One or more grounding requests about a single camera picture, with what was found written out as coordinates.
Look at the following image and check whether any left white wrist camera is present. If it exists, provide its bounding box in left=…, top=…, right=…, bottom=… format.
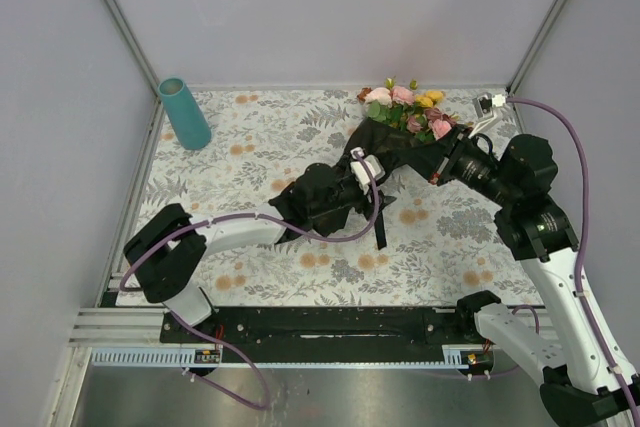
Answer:
left=349, top=147, right=385, bottom=194

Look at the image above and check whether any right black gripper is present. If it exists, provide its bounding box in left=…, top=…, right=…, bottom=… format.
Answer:
left=397, top=123, right=518, bottom=207

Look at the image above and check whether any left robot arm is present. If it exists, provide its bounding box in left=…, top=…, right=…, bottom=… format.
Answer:
left=124, top=164, right=385, bottom=342

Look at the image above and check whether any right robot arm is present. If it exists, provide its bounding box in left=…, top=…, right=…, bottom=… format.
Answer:
left=429, top=129, right=639, bottom=426

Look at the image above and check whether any flower bouquet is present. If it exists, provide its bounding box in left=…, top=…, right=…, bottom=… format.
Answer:
left=357, top=77, right=472, bottom=143

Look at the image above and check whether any teal cylindrical vase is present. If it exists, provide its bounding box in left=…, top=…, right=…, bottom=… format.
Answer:
left=158, top=77, right=212, bottom=151

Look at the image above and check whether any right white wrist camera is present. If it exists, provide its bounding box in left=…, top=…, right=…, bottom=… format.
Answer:
left=469, top=93, right=510, bottom=138

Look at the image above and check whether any black wrapping paper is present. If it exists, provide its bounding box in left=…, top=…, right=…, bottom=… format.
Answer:
left=269, top=119, right=466, bottom=249

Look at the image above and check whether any black printed ribbon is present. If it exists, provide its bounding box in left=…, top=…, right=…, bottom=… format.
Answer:
left=374, top=190, right=397, bottom=251

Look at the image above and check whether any floral tablecloth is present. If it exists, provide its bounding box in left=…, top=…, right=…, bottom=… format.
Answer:
left=133, top=89, right=540, bottom=306

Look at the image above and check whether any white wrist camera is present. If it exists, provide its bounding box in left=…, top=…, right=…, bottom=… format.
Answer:
left=349, top=147, right=385, bottom=194
left=469, top=93, right=510, bottom=138

